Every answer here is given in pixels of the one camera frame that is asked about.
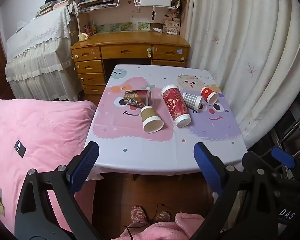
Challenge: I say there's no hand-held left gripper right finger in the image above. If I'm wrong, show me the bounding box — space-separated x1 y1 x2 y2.
191 142 279 240

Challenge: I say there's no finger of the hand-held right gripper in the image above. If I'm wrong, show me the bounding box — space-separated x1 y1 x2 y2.
242 152 268 173
271 147 297 168

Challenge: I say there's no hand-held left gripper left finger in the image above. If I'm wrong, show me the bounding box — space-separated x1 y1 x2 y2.
14 141 103 240

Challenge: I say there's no checkered paper cup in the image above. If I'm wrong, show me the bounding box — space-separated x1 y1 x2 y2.
182 92 203 111

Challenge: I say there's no tall red paper cup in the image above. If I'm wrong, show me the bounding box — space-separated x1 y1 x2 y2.
161 84 191 128

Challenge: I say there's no brown paper cup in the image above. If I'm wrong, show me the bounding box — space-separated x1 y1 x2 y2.
140 105 164 133

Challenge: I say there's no small red paper cup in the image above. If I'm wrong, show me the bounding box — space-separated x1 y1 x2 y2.
200 87 218 105

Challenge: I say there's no dark patterned paper cup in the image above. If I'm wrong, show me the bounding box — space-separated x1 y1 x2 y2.
123 89 152 108

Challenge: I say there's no metal rack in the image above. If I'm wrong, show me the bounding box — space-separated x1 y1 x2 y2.
265 100 300 180

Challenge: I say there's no pink blanket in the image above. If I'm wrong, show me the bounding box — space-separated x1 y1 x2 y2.
0 99 98 233

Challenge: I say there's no cartoon printed tablecloth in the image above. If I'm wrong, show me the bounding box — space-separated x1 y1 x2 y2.
84 64 248 181

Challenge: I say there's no knitted slipper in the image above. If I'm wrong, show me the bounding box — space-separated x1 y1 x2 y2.
130 205 147 223
154 211 170 223

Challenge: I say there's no small black device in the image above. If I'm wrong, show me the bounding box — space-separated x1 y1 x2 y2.
14 140 26 158

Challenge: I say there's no pink fleece robe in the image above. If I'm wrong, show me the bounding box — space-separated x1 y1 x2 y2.
119 212 205 240

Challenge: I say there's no lace covered piano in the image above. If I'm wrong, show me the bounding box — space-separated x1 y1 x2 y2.
5 1 84 102

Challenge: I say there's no floral white curtain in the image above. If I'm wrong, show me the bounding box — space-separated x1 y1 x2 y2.
184 0 300 150

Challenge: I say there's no wooden desk with drawers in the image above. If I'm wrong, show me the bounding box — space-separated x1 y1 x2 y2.
71 31 190 101

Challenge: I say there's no wooden patterned box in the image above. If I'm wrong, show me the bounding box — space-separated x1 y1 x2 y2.
162 20 181 35

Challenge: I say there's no wooden bookshelf hutch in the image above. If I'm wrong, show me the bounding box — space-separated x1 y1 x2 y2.
74 0 190 34

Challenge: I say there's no stack of books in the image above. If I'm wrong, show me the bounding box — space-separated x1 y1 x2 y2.
35 0 73 18

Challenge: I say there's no white rectangular box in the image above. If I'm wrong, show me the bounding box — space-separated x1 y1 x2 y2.
139 0 171 7

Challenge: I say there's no thin black cable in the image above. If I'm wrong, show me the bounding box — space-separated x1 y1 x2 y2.
122 203 173 240

